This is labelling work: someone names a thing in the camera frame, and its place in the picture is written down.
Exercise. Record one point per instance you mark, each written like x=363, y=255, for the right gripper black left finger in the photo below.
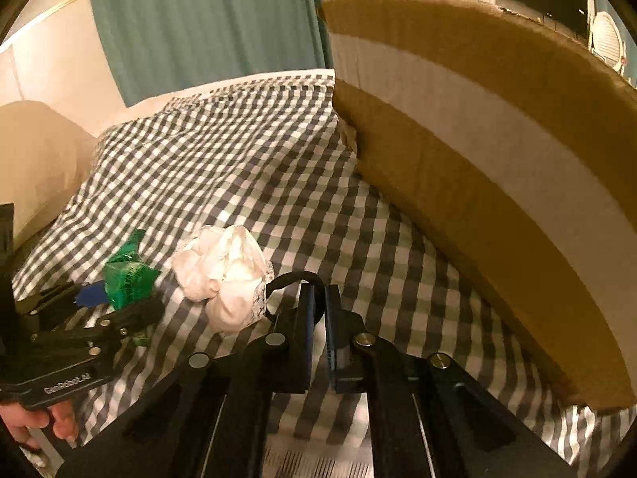
x=209, y=417

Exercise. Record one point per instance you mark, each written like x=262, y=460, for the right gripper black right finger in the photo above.
x=427, y=416

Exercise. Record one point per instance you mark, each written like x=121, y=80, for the green wrapper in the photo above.
x=128, y=279

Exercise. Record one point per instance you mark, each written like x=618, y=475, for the white cloth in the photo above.
x=227, y=271

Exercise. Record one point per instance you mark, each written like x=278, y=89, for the person's left hand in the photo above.
x=20, y=422

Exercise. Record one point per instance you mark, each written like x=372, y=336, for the black pouch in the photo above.
x=287, y=279

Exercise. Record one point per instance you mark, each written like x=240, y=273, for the beige pillow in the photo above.
x=45, y=158

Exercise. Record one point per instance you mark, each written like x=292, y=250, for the grey checkered bed cloth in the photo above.
x=267, y=155

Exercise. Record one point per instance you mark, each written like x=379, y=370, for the brown cardboard box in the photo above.
x=514, y=149

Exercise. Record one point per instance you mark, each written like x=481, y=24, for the green curtain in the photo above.
x=160, y=46

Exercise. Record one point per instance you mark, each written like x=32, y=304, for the oval white mirror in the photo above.
x=606, y=42

